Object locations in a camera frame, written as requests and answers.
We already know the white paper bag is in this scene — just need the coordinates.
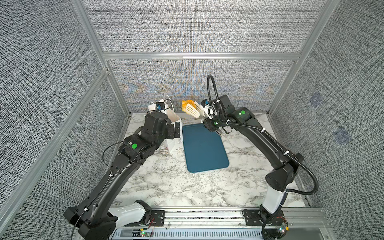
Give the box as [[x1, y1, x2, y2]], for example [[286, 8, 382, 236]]
[[148, 95, 183, 153]]

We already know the round golden bun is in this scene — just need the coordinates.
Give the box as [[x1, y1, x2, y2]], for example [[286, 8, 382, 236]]
[[182, 100, 196, 112]]

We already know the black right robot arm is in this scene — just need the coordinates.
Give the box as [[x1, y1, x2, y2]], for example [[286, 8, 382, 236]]
[[202, 95, 299, 222]]

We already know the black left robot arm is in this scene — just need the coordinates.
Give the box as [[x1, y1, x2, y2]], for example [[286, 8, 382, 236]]
[[64, 111, 182, 240]]

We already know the teal serving tray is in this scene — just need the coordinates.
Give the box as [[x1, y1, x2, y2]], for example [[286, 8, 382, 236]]
[[183, 124, 230, 173]]

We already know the black corrugated cable conduit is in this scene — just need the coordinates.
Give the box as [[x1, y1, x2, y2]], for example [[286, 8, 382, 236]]
[[206, 74, 319, 196]]

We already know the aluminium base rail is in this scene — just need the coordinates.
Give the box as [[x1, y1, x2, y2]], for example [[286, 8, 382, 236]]
[[109, 207, 336, 240]]

